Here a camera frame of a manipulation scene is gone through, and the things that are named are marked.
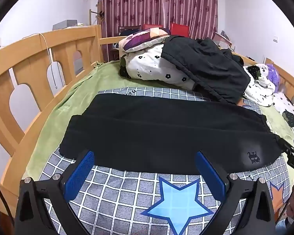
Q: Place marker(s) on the green bed sheet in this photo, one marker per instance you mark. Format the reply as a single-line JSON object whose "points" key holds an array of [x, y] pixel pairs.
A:
{"points": [[71, 102]]}

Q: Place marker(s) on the purple plush toy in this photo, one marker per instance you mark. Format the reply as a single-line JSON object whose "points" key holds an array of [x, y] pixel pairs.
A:
{"points": [[274, 74]]}

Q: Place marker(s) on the purple patchwork pillow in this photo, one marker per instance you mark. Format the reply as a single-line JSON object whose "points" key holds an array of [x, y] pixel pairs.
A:
{"points": [[142, 38]]}

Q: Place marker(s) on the dark wooden chair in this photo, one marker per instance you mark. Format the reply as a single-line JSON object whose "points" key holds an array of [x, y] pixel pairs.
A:
{"points": [[128, 29]]}

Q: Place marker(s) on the grey grid star blanket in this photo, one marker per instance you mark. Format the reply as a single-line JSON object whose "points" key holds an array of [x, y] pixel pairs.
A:
{"points": [[117, 195]]}

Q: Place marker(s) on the grey box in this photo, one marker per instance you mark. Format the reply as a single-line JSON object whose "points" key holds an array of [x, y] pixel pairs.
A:
{"points": [[63, 25]]}

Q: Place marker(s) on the wooden coat rack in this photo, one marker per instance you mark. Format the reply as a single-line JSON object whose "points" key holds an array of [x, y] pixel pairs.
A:
{"points": [[99, 14]]}

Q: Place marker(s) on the white floral pillow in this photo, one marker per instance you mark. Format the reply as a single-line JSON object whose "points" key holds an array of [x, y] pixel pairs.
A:
{"points": [[288, 113]]}

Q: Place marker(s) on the black pants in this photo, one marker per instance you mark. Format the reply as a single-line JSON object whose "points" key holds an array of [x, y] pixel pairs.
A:
{"points": [[149, 132]]}

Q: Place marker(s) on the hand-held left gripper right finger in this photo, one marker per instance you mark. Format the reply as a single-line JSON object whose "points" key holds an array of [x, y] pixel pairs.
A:
{"points": [[208, 173]]}

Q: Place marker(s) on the white floral quilt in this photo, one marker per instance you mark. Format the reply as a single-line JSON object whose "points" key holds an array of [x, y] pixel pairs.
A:
{"points": [[147, 63]]}

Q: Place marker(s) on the maroon floral curtain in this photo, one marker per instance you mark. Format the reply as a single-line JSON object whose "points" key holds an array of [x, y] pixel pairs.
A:
{"points": [[149, 2]]}

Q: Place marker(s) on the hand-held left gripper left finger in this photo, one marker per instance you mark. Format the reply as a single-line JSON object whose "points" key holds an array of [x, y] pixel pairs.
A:
{"points": [[79, 173]]}

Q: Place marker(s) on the white wall switch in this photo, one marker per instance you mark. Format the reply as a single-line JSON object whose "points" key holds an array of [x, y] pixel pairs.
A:
{"points": [[275, 39]]}

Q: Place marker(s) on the wooden bed frame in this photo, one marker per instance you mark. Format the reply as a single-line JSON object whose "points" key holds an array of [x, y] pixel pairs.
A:
{"points": [[5, 83]]}

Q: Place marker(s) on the black jacket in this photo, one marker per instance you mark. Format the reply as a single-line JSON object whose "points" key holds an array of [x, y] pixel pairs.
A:
{"points": [[210, 66]]}

